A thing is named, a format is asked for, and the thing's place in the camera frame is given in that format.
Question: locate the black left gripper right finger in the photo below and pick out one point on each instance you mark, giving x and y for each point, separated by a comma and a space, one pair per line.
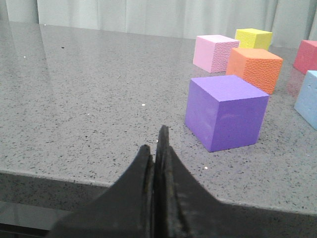
184, 209

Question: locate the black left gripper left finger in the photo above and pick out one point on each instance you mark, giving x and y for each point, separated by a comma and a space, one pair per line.
123, 211

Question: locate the light blue foam cube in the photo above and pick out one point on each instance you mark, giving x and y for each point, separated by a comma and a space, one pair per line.
306, 103

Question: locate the purple foam cube left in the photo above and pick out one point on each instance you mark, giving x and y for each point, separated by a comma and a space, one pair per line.
225, 112

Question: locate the pink foam cube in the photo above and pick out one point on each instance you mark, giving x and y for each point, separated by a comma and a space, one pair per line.
212, 52

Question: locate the orange foam cube left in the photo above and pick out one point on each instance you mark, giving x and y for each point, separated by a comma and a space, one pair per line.
256, 66

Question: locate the yellow foam cube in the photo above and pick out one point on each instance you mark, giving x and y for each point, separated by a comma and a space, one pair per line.
251, 38

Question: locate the red foam cube centre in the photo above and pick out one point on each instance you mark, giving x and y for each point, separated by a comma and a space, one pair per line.
306, 58

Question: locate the white curtain backdrop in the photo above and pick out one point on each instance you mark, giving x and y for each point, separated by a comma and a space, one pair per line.
290, 21

